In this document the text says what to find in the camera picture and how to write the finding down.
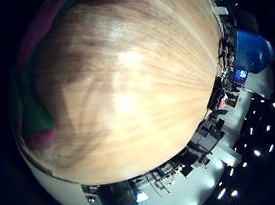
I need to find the monitor with blue screen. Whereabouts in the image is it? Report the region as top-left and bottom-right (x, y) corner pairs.
(231, 25), (275, 77)

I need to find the small lit screen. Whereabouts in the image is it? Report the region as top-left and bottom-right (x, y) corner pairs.
(234, 67), (250, 86)

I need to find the green dinosaur plush toy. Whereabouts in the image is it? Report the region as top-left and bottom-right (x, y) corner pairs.
(0, 0), (236, 156)

